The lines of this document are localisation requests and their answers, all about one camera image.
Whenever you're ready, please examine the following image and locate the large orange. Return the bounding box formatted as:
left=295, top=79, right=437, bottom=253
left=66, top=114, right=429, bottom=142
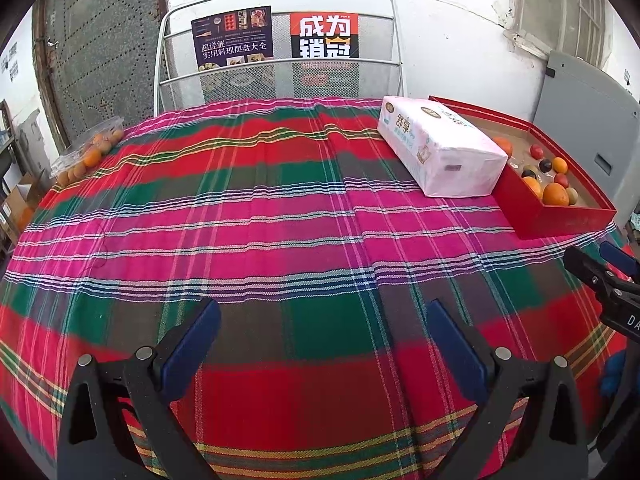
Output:
left=542, top=182, right=570, bottom=207

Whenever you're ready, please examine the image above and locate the red black white book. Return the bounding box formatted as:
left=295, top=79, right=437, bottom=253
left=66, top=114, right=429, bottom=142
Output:
left=290, top=11, right=359, bottom=60

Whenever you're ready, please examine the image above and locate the red tomato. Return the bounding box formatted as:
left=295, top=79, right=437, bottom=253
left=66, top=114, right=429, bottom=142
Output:
left=529, top=144, right=544, bottom=160
left=553, top=174, right=570, bottom=188

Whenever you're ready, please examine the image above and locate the clear plastic fruit container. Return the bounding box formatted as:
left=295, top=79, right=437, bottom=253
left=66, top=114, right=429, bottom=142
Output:
left=51, top=116, right=124, bottom=188

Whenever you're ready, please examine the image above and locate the plaid tablecloth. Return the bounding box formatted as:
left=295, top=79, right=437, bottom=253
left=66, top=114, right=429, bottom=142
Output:
left=1, top=99, right=625, bottom=479

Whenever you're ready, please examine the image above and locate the dark cookbook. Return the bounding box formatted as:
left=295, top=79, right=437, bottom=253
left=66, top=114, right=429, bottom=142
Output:
left=191, top=6, right=273, bottom=72

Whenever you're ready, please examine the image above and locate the studded metal door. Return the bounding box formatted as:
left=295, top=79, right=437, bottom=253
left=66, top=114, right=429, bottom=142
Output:
left=32, top=0, right=167, bottom=151

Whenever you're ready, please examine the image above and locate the green kiwi fruit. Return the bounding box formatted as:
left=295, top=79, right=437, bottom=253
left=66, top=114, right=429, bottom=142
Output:
left=565, top=186, right=579, bottom=206

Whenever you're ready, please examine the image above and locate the white tissue pack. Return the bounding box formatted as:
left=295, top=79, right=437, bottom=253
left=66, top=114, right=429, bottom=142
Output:
left=378, top=96, right=508, bottom=198

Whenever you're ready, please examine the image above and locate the small yellow orange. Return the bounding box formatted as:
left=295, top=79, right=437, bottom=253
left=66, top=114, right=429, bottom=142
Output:
left=552, top=157, right=568, bottom=174

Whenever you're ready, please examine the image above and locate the dark plum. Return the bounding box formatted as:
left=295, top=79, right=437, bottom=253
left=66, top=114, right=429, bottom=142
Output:
left=521, top=169, right=537, bottom=180
left=538, top=158, right=552, bottom=174

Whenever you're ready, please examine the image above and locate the metal mesh rack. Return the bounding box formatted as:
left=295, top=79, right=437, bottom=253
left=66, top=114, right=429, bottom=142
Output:
left=153, top=0, right=408, bottom=115

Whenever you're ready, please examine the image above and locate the cardboard box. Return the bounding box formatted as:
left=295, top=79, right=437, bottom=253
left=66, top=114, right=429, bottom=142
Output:
left=1, top=174, right=44, bottom=244

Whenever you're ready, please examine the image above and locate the grey metal cabinet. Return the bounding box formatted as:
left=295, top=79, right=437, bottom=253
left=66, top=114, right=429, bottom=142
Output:
left=534, top=51, right=639, bottom=226

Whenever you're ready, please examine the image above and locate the blue gloved right hand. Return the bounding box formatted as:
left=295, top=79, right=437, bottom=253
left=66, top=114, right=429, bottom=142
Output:
left=600, top=350, right=626, bottom=398

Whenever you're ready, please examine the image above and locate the red cardboard box tray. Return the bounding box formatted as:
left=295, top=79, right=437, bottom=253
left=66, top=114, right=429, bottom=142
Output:
left=430, top=96, right=616, bottom=240

